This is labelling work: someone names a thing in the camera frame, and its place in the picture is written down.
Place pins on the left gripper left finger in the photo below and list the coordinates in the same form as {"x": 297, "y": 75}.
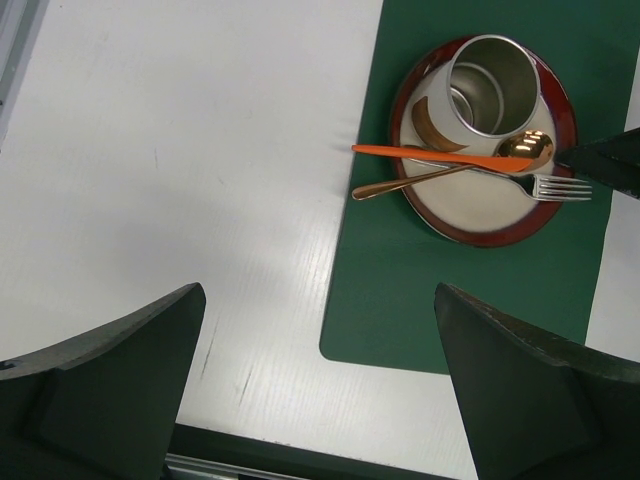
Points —
{"x": 101, "y": 404}

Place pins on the silver fork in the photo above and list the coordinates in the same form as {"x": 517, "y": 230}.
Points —
{"x": 546, "y": 188}

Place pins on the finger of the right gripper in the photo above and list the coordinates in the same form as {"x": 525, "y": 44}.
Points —
{"x": 613, "y": 162}

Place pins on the copper spoon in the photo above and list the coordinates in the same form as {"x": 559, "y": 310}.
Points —
{"x": 533, "y": 144}

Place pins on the steel cup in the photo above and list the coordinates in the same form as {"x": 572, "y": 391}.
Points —
{"x": 488, "y": 91}

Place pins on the orange knife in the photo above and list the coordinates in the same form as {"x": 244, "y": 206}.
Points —
{"x": 500, "y": 164}

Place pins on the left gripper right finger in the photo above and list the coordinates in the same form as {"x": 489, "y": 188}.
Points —
{"x": 535, "y": 405}

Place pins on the red rimmed beige plate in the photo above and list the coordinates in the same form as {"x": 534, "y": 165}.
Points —
{"x": 470, "y": 207}

